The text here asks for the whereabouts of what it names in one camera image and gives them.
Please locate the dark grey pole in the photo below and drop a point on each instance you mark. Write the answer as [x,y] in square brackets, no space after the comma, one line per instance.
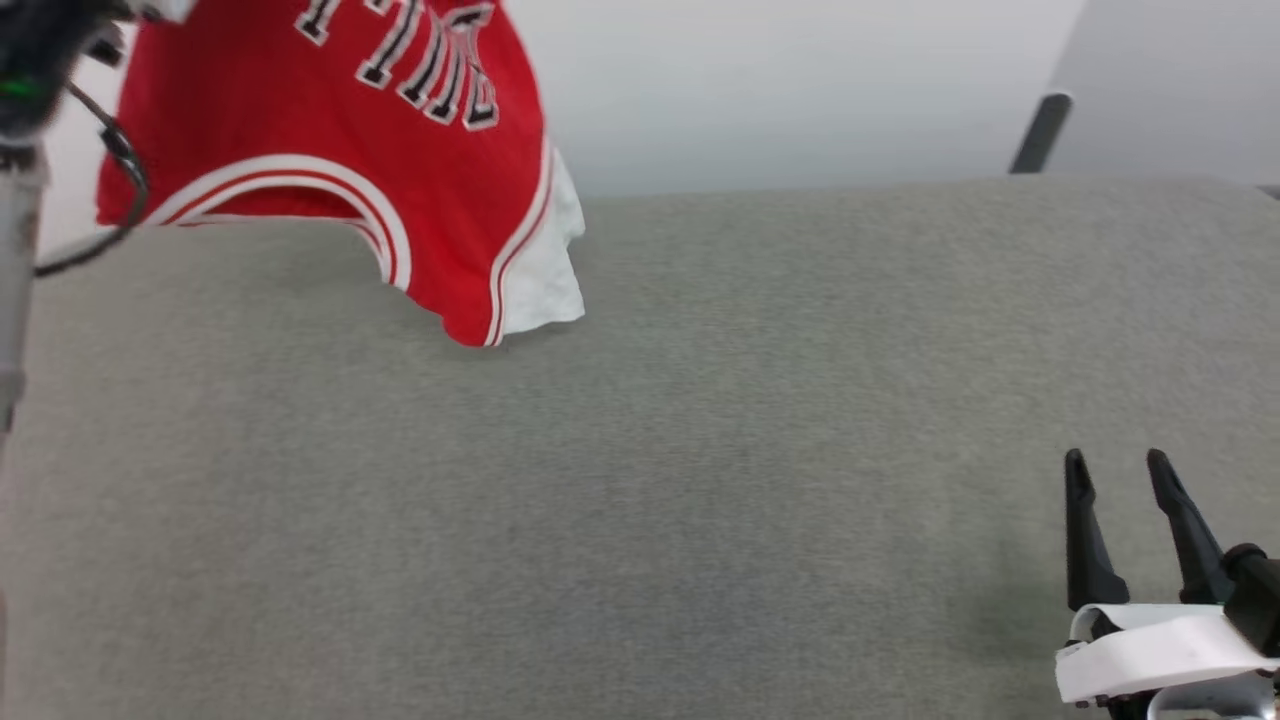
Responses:
[1040,130]

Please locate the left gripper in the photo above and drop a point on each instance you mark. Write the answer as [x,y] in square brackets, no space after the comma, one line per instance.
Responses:
[40,50]

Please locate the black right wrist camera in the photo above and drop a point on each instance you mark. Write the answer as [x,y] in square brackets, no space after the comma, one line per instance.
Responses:
[1255,590]

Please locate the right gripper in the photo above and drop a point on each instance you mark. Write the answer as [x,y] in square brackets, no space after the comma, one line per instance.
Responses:
[1160,650]

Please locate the red and white jersey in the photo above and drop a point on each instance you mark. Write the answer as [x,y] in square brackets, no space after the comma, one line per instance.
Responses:
[300,110]

